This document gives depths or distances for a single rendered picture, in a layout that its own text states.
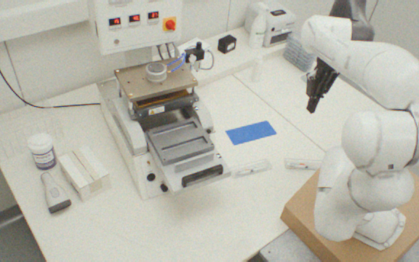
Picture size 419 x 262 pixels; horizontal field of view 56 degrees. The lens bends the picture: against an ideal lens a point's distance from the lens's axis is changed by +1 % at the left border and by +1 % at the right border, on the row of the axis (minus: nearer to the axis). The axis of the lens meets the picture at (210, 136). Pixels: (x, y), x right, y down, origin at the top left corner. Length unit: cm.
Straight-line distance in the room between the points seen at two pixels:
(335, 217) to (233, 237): 55
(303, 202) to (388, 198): 67
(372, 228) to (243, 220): 47
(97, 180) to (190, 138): 38
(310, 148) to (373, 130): 109
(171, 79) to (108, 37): 27
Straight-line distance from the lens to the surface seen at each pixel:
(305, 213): 147
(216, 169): 132
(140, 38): 155
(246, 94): 204
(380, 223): 134
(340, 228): 105
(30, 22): 177
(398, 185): 84
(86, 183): 152
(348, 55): 92
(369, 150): 77
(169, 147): 140
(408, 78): 81
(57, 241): 151
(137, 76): 151
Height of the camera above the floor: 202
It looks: 46 degrees down
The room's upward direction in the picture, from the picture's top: 7 degrees clockwise
